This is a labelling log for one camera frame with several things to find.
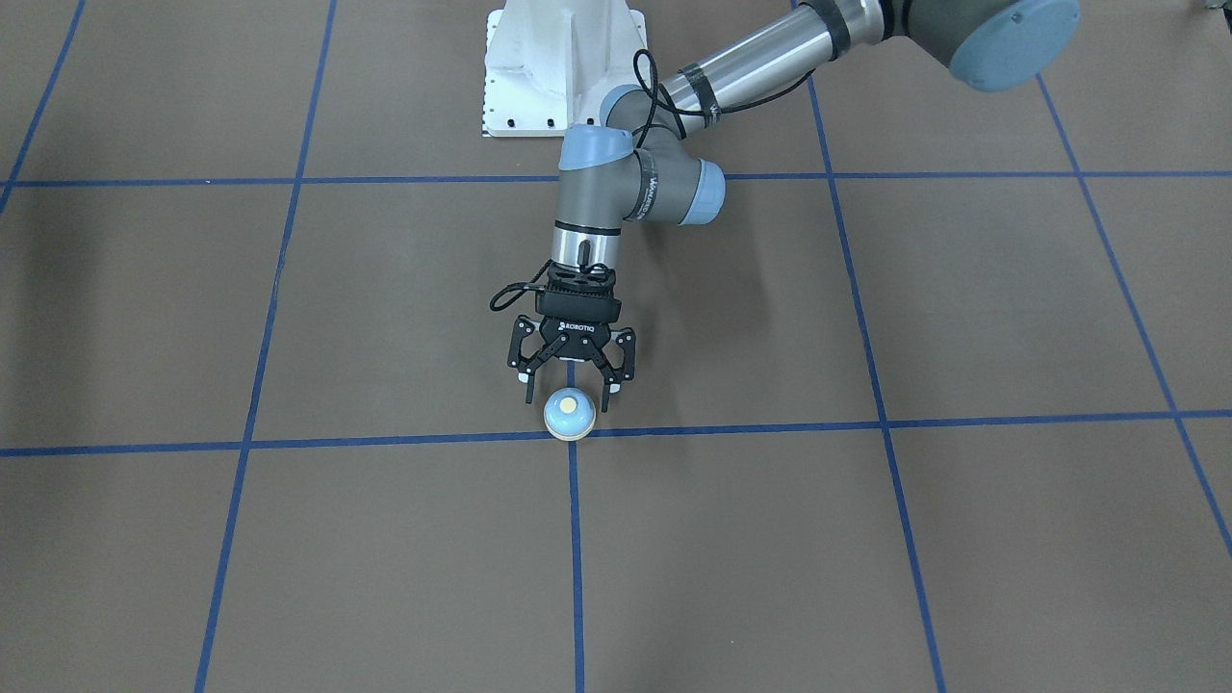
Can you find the light blue call bell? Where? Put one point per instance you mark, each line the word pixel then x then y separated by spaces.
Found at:
pixel 569 414

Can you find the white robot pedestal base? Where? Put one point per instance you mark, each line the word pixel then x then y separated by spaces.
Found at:
pixel 550 64

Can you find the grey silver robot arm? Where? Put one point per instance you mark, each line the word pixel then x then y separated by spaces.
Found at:
pixel 632 164

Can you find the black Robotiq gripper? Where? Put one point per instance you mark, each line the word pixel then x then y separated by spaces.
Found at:
pixel 575 330

